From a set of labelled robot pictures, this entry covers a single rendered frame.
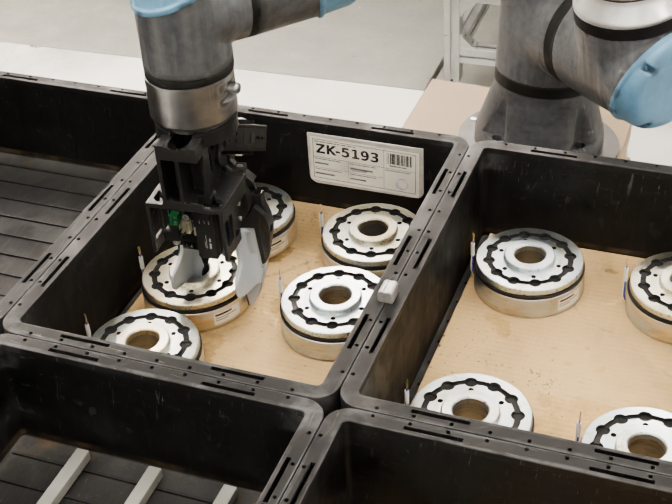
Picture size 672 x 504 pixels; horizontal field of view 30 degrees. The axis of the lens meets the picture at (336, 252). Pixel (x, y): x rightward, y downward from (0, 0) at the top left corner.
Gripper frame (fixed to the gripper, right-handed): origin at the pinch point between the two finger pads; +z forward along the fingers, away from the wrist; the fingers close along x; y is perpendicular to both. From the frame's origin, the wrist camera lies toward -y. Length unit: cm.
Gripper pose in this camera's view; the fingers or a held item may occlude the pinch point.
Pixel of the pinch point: (229, 285)
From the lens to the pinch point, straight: 120.5
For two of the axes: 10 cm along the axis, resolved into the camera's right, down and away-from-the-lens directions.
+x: 9.6, 1.2, -2.5
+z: 0.6, 8.1, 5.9
